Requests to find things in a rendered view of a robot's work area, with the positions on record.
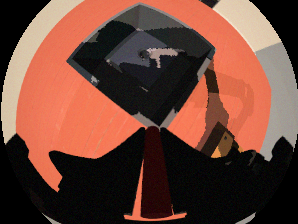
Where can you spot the dark red peg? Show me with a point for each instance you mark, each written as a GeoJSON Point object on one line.
{"type": "Point", "coordinates": [155, 195]}

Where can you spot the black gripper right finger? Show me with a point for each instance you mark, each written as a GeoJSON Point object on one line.
{"type": "Point", "coordinates": [190, 171]}

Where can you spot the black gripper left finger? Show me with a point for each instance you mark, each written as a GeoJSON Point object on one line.
{"type": "Point", "coordinates": [117, 172]}

